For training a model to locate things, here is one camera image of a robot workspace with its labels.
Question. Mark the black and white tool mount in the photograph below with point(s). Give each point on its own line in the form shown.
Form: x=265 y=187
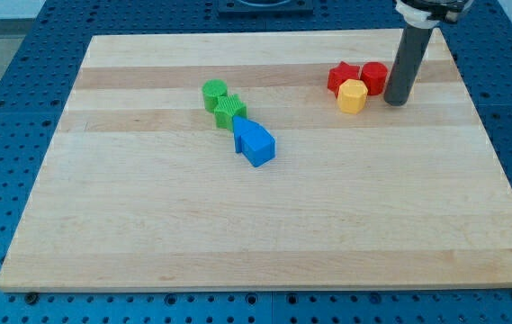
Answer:
x=427 y=14

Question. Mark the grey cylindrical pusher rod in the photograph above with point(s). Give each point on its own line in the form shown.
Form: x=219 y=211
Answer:
x=409 y=56

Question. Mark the yellow hexagon block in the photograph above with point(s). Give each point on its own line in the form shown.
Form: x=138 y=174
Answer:
x=352 y=95

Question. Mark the red cylinder block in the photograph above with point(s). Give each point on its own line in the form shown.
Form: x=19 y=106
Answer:
x=374 y=75

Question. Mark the red star block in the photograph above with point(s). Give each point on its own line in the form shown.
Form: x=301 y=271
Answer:
x=339 y=74

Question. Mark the blue cube block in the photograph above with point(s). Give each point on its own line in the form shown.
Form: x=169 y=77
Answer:
x=258 y=146

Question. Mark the blue triangle block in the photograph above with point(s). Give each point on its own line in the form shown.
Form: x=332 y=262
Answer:
x=241 y=126

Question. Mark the green star block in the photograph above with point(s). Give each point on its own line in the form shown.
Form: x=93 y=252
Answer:
x=226 y=109

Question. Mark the green cylinder block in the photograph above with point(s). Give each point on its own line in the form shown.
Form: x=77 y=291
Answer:
x=212 y=90

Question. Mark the light wooden board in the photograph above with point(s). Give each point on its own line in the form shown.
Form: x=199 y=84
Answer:
x=140 y=192

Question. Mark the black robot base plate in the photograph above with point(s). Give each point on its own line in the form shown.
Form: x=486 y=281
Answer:
x=265 y=7

